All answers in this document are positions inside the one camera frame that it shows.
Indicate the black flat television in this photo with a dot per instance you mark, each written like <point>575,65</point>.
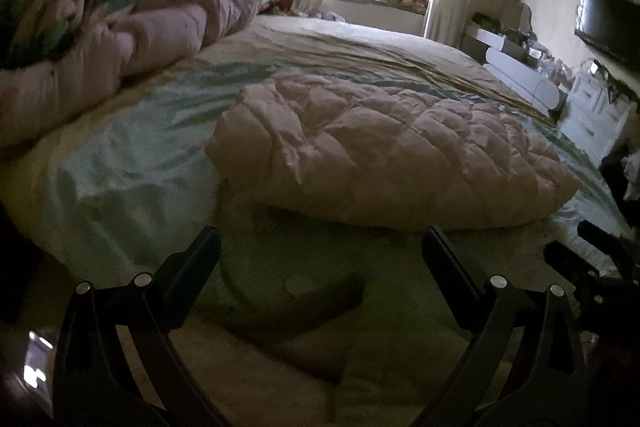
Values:
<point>612,24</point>

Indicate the light blue printed sheet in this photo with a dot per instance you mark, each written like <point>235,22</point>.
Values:
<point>150,157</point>

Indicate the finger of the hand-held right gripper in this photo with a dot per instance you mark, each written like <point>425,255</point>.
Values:
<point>607,247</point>
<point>570,264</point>

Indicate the pink quilted jacket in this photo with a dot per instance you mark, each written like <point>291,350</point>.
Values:
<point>390,147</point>

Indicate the clothes heap beside bed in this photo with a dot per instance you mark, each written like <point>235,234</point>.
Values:
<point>330,16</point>

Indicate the oval vanity mirror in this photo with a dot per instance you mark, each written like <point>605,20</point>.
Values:
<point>515,14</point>

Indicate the white vanity desk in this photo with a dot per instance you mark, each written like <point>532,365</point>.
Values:
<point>482,39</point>

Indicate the cluster of toiletries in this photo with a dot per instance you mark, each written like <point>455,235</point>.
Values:
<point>545,62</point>

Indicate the floral blanket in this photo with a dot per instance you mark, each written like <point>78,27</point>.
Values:
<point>45,17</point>

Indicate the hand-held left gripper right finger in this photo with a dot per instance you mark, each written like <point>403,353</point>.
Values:
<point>444,269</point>

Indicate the crumpled white cloth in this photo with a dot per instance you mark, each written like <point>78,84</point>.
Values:
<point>631,174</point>

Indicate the white drawer cabinet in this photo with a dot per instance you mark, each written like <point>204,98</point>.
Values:
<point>592,117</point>

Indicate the pink rolled duvet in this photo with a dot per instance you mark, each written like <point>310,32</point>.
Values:
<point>160,32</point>

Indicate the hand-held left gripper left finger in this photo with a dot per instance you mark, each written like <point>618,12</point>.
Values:
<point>199,269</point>

